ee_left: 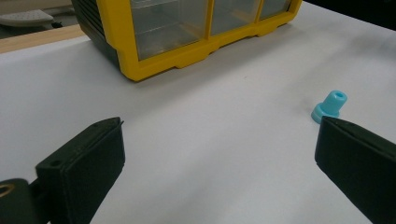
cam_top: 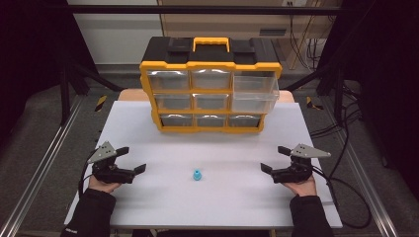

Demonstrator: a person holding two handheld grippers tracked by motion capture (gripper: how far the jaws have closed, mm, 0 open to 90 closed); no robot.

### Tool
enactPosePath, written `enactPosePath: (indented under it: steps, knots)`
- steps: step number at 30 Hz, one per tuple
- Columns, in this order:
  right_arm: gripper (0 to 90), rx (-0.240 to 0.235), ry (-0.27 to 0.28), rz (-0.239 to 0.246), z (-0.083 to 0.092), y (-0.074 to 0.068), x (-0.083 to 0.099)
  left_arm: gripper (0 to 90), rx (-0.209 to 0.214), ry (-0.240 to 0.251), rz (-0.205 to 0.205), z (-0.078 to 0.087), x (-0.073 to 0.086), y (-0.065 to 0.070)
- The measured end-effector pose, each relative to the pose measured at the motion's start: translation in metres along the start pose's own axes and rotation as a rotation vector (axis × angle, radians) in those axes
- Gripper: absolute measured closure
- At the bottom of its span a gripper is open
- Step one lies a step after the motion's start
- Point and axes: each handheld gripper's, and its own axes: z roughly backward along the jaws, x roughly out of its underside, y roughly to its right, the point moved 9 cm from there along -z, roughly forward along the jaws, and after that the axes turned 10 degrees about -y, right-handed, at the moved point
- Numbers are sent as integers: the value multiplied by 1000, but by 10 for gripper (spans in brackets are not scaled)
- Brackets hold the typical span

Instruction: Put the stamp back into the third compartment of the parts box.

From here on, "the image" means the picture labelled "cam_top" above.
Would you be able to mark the clear plastic organizer drawer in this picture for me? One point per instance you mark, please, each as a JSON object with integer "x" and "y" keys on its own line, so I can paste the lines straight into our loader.
{"x": 255, "y": 94}

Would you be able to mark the white wall panel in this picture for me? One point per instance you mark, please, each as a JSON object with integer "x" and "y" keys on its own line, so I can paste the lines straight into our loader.
{"x": 115, "y": 36}

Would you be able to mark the wooden table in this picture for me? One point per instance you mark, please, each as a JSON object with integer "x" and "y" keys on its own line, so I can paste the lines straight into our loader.
{"x": 133, "y": 95}

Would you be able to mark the set of clear drawers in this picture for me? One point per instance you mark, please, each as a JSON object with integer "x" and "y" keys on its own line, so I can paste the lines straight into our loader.
{"x": 210, "y": 101}

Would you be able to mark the black curtain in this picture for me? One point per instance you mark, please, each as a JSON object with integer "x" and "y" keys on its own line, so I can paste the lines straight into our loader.
{"x": 385, "y": 82}
{"x": 29, "y": 59}

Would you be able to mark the yellow black organizer cabinet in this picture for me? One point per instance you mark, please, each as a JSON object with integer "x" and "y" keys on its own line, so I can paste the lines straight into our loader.
{"x": 210, "y": 52}

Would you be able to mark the light wooden cabinet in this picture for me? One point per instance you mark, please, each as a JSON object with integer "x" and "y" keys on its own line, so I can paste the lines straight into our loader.
{"x": 224, "y": 23}

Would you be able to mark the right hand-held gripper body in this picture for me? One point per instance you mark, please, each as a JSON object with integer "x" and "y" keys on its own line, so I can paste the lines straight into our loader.
{"x": 298, "y": 173}

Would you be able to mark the yellow black hazard tape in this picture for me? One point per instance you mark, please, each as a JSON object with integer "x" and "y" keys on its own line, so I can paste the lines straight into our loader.
{"x": 101, "y": 103}
{"x": 312, "y": 103}

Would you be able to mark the person's left hand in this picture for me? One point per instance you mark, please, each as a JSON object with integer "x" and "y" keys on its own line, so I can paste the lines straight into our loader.
{"x": 100, "y": 186}

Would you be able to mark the black horizontal frame bar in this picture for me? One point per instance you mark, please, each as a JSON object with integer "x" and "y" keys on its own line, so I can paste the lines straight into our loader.
{"x": 197, "y": 9}

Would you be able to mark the black metal stand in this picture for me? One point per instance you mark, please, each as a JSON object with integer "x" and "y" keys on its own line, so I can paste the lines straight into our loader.
{"x": 332, "y": 82}
{"x": 70, "y": 85}

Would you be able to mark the small blue plastic cap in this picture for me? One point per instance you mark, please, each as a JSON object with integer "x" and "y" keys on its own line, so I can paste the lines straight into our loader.
{"x": 197, "y": 175}

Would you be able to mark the white table board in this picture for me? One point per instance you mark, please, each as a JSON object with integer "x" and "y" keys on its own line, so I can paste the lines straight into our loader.
{"x": 204, "y": 204}

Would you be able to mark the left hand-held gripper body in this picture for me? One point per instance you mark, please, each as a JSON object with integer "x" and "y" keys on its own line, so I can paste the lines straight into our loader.
{"x": 104, "y": 173}

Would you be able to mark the aluminium floor rail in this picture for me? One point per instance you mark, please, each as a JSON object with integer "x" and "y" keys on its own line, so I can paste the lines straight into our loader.
{"x": 365, "y": 184}
{"x": 39, "y": 164}

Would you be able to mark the person's right hand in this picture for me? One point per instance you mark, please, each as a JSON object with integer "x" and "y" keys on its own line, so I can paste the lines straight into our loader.
{"x": 304, "y": 188}

